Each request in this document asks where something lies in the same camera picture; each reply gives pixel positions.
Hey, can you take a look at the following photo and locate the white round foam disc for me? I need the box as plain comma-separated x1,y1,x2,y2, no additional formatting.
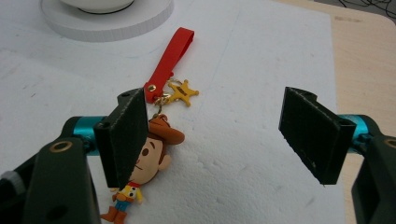
39,0,176,43

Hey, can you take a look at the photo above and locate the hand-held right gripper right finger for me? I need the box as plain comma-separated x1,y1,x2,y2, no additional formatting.
278,86,379,186

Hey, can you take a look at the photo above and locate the white foam board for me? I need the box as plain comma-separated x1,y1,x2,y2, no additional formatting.
0,0,347,224

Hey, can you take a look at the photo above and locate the black cable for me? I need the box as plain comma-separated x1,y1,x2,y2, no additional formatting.
337,0,396,18

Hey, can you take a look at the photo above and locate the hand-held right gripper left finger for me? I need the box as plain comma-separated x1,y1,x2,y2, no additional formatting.
62,87,149,190

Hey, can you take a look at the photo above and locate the cowboy figure keychain red strap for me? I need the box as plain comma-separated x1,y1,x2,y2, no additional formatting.
100,26,200,224

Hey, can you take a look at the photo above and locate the white bowl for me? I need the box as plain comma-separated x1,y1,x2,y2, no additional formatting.
59,0,135,15

